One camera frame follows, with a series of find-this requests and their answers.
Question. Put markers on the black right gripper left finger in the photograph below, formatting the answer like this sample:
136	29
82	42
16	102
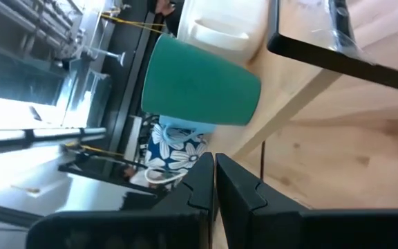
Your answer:
171	224

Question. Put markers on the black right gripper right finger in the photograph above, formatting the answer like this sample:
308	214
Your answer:
271	224

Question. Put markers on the blue white floral mug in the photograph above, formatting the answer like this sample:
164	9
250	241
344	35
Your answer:
164	152

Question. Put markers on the green cup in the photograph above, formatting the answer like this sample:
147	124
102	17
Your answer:
199	83

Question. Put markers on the cream ribbed mug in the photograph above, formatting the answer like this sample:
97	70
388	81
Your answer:
219	34

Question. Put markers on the person's hand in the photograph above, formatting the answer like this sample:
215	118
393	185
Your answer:
164	7

